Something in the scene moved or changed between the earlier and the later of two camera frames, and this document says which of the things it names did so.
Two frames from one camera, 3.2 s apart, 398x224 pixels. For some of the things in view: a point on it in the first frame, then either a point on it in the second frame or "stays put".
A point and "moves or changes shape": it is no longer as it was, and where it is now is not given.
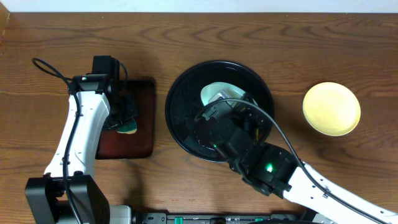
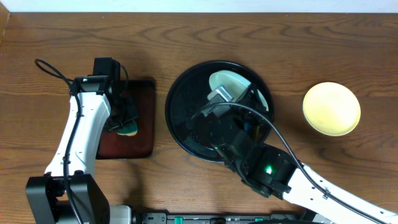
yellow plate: [331, 109] stays put
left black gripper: [125, 112] stays put
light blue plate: [209, 89] moves or changes shape
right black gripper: [250, 112] stays put
